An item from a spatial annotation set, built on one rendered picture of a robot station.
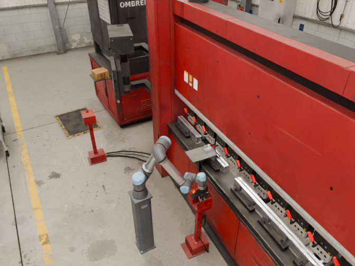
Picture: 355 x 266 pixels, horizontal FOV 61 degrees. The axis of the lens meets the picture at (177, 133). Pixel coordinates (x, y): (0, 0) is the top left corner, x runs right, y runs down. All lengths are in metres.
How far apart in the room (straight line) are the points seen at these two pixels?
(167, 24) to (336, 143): 2.09
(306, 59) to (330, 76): 0.17
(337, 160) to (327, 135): 0.14
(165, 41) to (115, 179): 2.02
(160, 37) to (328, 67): 1.96
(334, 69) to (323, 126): 0.33
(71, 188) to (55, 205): 0.32
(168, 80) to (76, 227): 2.00
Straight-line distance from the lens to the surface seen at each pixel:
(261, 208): 2.60
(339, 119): 1.76
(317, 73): 1.77
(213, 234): 3.53
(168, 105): 3.60
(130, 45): 3.33
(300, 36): 2.08
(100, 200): 4.03
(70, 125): 5.59
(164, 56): 3.33
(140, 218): 3.03
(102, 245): 3.59
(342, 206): 1.94
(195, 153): 3.00
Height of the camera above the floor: 2.84
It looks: 34 degrees down
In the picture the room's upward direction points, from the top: straight up
